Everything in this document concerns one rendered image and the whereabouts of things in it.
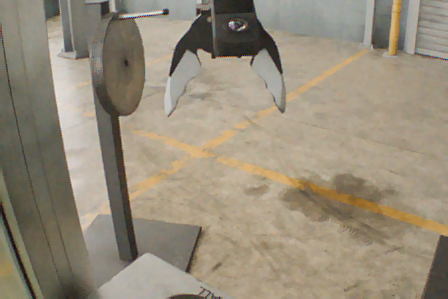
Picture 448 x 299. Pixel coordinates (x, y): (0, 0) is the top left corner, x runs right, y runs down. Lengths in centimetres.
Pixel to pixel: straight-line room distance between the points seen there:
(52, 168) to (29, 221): 3
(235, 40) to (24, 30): 22
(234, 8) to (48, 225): 28
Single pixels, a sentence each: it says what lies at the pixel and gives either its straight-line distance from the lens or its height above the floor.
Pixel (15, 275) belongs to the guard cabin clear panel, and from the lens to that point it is 29.
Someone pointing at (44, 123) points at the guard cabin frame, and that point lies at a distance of 23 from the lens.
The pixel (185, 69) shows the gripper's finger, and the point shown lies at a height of 98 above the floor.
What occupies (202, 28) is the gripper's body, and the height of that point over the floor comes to 103.
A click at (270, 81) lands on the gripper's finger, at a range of 50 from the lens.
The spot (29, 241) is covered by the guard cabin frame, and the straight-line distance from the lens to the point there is 25.
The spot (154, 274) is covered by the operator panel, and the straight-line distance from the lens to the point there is 30.
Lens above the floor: 110
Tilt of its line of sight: 25 degrees down
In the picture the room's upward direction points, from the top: straight up
